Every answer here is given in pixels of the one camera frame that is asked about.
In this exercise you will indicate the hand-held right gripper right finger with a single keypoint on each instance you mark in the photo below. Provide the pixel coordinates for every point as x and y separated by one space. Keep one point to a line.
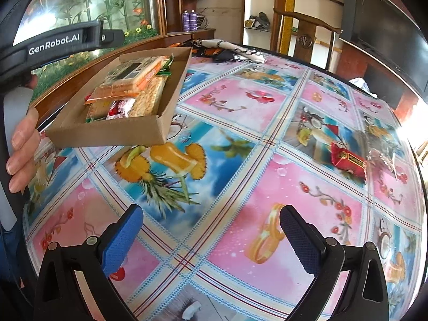
299 240

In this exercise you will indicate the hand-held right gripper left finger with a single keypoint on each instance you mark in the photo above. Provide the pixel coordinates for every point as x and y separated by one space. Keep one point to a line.
122 240

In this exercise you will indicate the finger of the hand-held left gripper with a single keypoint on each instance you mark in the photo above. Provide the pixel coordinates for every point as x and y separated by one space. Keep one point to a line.
113 37

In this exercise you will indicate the large orange cracker packet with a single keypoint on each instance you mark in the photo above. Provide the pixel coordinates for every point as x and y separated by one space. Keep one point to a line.
133 72

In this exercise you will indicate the small orange snack packet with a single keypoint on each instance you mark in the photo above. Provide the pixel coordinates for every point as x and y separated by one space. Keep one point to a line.
110 94

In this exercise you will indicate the clear cracker packet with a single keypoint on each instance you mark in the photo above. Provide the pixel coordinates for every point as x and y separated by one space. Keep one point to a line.
147 97

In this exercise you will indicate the red white snack packet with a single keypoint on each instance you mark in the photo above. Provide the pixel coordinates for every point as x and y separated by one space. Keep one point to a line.
115 108

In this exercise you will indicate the red candy packet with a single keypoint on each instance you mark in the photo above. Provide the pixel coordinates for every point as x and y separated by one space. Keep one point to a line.
347 159

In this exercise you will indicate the cardboard box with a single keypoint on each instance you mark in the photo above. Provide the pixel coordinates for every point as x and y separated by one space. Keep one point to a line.
110 133

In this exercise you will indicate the person's left forearm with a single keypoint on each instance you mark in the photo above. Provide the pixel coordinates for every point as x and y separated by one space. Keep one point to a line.
6 250

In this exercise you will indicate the person's left hand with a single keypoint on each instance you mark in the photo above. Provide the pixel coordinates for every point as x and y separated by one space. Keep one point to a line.
23 133

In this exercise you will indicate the orange black patterned scarf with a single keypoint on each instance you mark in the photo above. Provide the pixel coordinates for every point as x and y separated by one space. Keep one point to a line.
217 48

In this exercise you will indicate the clear plastic bag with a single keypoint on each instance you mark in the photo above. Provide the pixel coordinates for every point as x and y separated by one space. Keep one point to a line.
381 153

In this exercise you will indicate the dark grey cloth bundle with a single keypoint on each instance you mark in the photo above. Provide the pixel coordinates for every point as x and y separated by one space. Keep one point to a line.
258 20

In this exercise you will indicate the white plastic bag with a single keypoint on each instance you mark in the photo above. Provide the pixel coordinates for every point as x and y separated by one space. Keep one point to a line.
359 83

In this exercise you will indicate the wooden chair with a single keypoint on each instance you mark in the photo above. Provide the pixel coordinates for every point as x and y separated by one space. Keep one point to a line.
306 40

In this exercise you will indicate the black television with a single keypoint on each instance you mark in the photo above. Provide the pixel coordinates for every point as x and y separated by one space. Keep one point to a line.
384 16

